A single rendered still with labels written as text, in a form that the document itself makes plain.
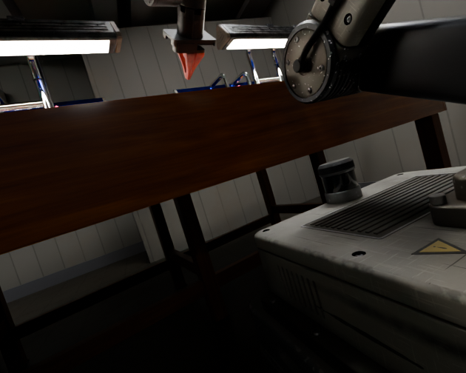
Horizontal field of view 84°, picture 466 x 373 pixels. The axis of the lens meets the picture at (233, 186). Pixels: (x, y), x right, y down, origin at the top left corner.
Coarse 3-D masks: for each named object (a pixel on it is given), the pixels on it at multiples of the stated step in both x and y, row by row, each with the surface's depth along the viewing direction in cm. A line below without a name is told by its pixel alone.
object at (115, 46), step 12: (0, 24) 60; (12, 24) 61; (24, 24) 63; (36, 24) 64; (48, 24) 65; (60, 24) 67; (72, 24) 68; (84, 24) 70; (96, 24) 71; (108, 24) 73; (0, 36) 59; (12, 36) 60; (24, 36) 61; (36, 36) 62; (48, 36) 64; (60, 36) 65; (72, 36) 66; (84, 36) 68; (96, 36) 69; (108, 36) 70; (120, 36) 72; (120, 48) 77
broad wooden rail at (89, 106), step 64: (0, 128) 35; (64, 128) 39; (128, 128) 43; (192, 128) 48; (256, 128) 56; (320, 128) 65; (384, 128) 79; (0, 192) 34; (64, 192) 38; (128, 192) 42
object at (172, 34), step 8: (184, 16) 52; (192, 16) 52; (200, 16) 53; (184, 24) 53; (192, 24) 53; (200, 24) 54; (168, 32) 56; (176, 32) 56; (184, 32) 54; (192, 32) 54; (200, 32) 55; (176, 40) 53; (184, 40) 54; (192, 40) 55; (200, 40) 56; (208, 40) 57
